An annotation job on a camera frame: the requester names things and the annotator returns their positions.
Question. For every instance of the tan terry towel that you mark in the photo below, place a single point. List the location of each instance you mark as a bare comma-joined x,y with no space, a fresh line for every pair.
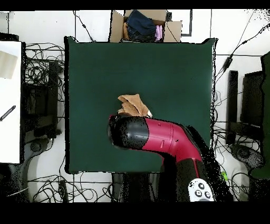
132,103

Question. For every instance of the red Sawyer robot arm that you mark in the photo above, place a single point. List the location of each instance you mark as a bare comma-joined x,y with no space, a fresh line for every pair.
164,137

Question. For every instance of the black flat device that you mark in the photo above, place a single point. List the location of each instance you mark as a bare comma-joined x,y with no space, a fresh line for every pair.
8,37

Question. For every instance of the dark green table cloth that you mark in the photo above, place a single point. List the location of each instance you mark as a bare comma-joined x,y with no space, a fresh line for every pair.
95,84

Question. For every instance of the tan garment in box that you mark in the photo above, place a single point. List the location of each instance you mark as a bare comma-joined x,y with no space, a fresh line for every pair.
125,31

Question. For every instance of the black power strip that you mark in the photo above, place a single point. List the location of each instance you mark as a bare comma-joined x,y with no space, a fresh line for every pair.
63,190

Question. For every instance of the open cardboard box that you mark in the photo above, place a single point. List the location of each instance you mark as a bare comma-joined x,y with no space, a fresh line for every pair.
116,27

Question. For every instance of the dark blue jeans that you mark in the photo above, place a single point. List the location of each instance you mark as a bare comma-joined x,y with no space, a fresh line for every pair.
140,25

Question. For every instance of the pink garment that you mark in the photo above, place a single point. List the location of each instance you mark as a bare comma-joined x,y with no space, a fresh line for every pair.
158,32

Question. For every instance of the white desk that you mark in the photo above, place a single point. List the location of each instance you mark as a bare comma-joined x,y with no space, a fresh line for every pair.
10,137

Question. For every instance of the beige paper sheet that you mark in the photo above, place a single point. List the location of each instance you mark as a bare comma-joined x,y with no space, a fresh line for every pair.
7,65

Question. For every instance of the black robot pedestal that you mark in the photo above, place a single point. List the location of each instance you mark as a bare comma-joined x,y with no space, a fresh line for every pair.
135,188

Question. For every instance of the black metal frame piece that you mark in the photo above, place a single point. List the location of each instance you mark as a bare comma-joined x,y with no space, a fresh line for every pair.
191,21

